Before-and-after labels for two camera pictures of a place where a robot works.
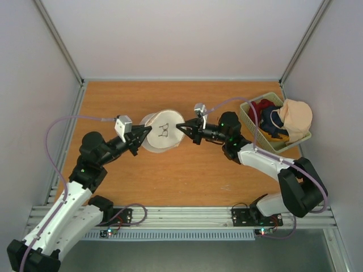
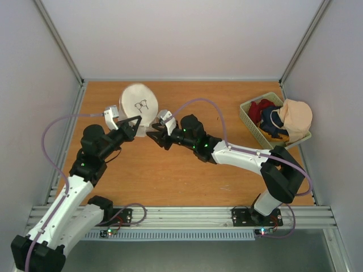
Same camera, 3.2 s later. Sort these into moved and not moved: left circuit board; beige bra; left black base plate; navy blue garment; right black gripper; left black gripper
Moved: right black gripper; left black gripper
Not moved: left circuit board; navy blue garment; beige bra; left black base plate
